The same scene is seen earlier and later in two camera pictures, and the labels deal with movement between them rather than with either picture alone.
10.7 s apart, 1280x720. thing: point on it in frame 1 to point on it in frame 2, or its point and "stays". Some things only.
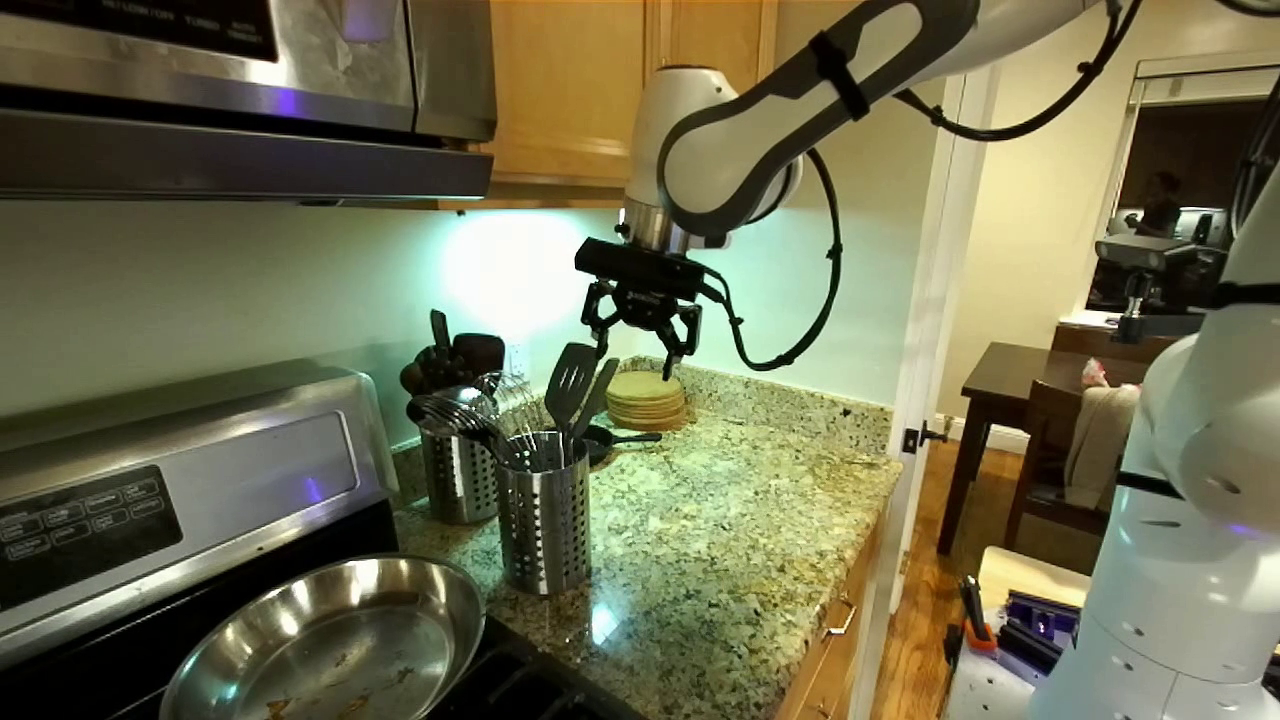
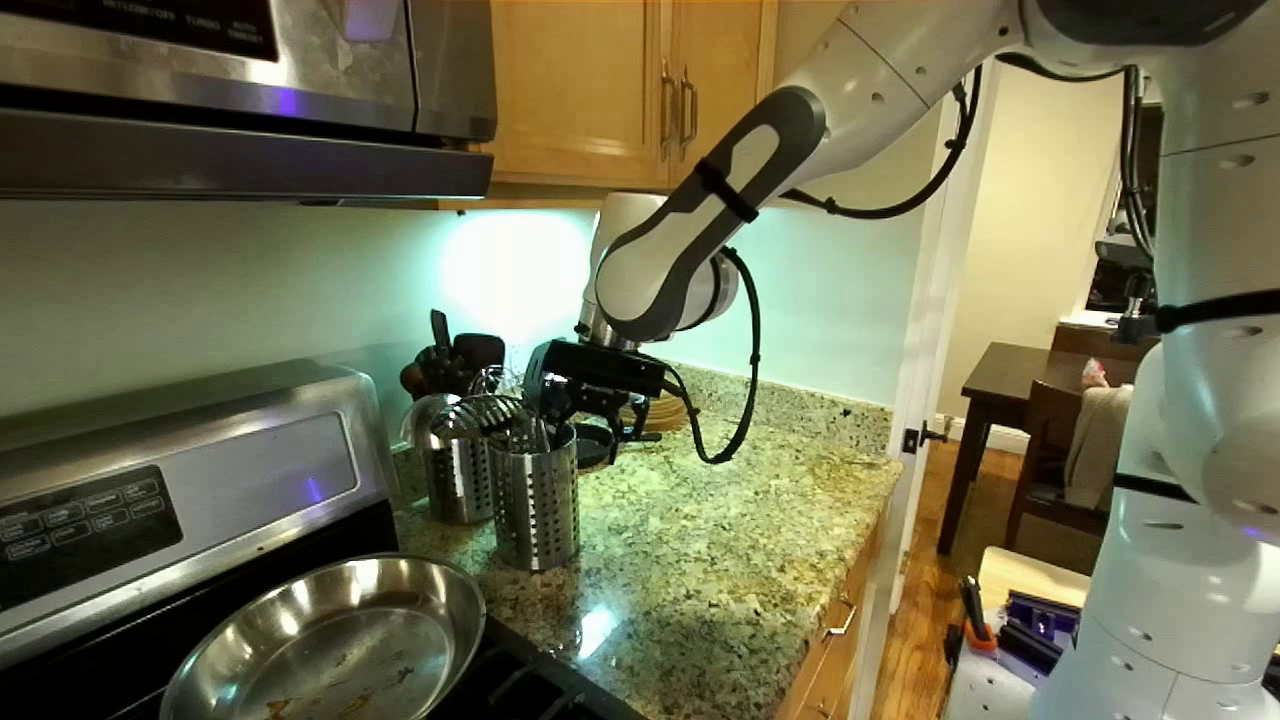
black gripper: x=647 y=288 to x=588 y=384
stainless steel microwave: x=245 y=102 stays
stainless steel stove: x=126 y=522 stays
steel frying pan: x=372 y=638 stays
